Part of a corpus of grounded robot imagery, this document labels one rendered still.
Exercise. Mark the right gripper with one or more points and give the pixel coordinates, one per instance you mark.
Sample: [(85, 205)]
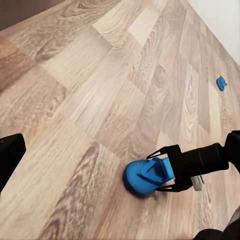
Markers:
[(184, 165)]

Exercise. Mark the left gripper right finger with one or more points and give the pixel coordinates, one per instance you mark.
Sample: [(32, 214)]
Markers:
[(232, 149)]

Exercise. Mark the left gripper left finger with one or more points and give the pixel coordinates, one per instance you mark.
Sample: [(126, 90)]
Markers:
[(12, 149)]

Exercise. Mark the bed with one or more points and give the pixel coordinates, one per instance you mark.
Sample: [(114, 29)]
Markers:
[(15, 11)]

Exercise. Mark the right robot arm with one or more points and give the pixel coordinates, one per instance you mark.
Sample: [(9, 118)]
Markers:
[(190, 166)]

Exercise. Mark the sandal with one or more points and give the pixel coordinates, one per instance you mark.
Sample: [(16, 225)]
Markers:
[(144, 176), (221, 83)]

